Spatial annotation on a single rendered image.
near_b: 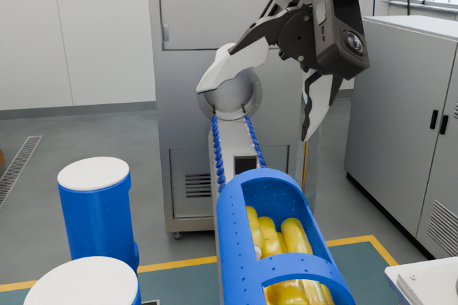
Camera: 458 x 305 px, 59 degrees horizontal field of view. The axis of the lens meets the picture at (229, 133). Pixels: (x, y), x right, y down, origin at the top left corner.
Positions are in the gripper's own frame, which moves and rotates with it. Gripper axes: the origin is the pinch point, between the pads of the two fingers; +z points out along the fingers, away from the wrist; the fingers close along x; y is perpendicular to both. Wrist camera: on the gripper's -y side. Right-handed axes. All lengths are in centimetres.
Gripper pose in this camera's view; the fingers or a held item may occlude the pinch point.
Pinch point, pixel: (253, 122)
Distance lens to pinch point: 46.5
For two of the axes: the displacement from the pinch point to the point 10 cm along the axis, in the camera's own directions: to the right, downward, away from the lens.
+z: -5.0, 7.9, 3.6
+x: -8.5, -3.6, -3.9
